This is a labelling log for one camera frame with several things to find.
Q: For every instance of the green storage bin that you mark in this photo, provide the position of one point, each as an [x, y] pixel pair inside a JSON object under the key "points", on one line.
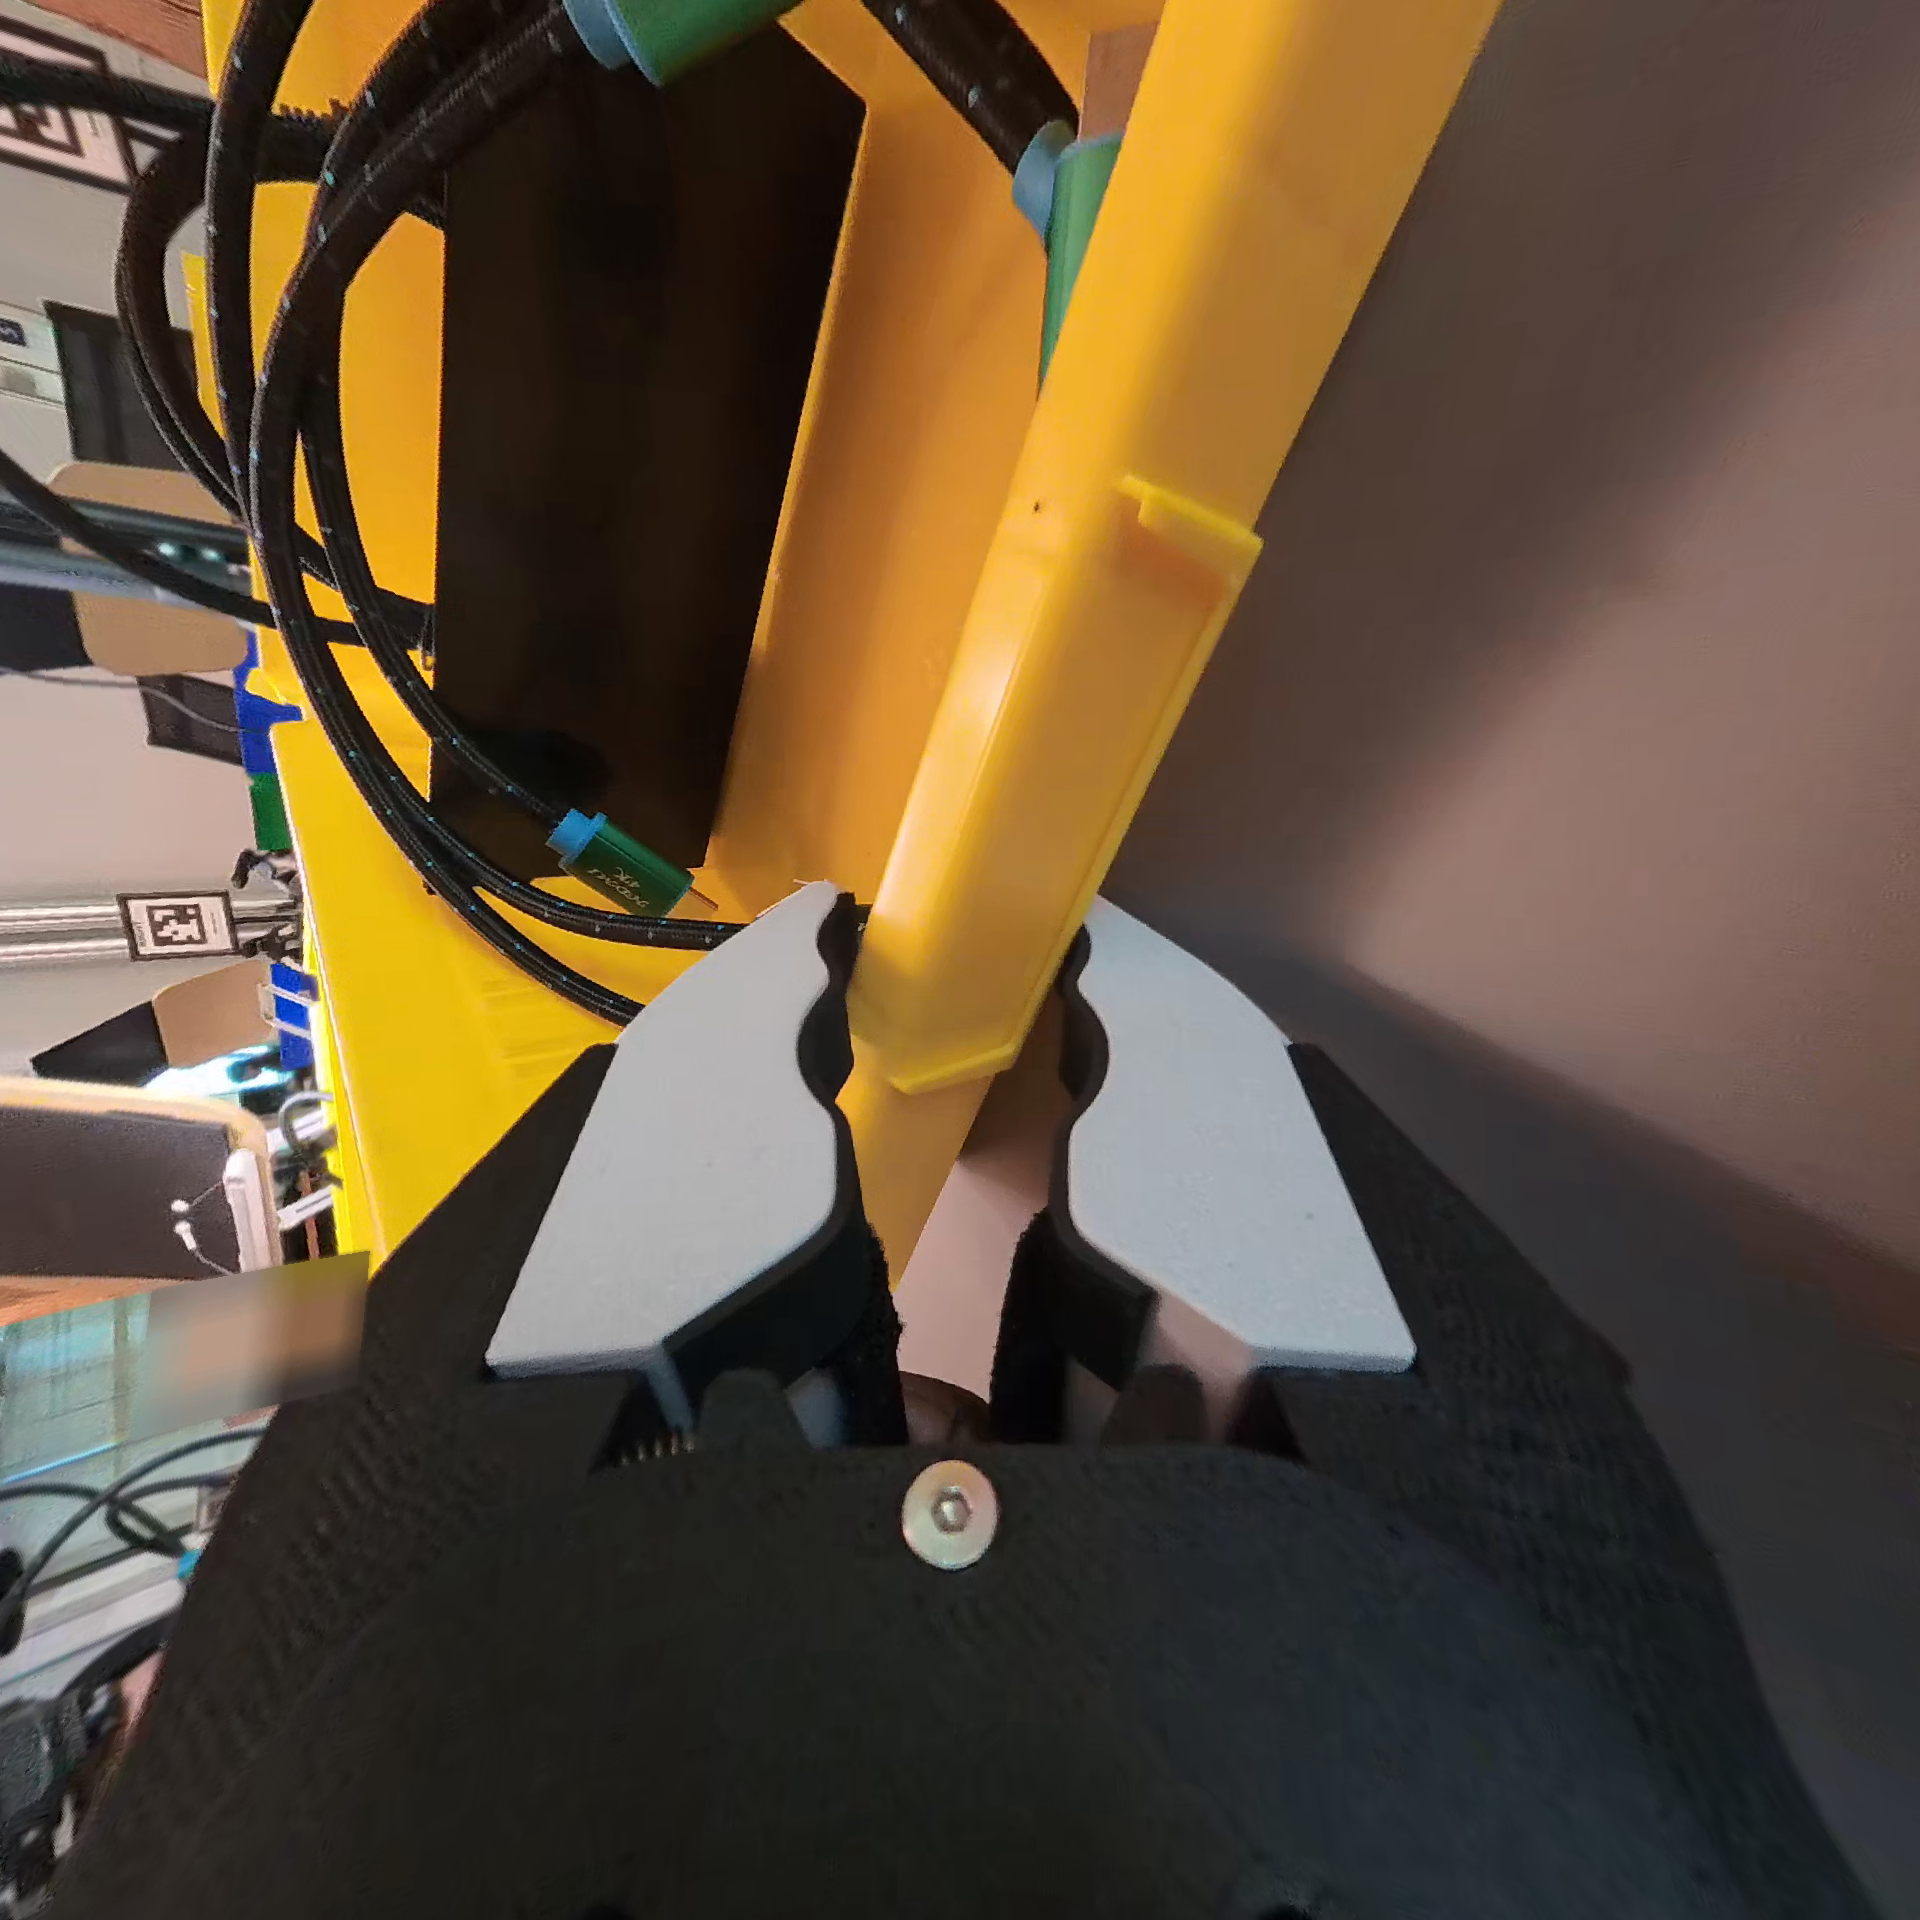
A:
{"points": [[268, 811]]}

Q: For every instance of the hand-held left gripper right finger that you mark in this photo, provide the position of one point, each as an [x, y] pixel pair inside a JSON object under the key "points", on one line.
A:
{"points": [[1216, 1153]]}

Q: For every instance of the black block in bin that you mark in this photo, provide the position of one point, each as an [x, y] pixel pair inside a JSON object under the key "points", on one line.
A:
{"points": [[632, 452]]}

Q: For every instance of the large yellow plastic bin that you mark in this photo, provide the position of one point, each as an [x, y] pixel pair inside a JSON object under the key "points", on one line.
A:
{"points": [[1169, 452]]}

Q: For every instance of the blue storage bin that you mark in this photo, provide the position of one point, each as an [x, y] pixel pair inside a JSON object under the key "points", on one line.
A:
{"points": [[266, 721]]}

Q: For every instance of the small marker tag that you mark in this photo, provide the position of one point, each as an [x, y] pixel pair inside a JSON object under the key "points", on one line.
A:
{"points": [[179, 924]]}

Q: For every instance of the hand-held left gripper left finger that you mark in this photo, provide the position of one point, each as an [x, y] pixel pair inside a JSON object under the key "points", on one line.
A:
{"points": [[689, 1140]]}

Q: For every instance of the wall marker poster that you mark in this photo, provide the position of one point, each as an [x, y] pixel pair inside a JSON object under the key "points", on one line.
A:
{"points": [[58, 129]]}

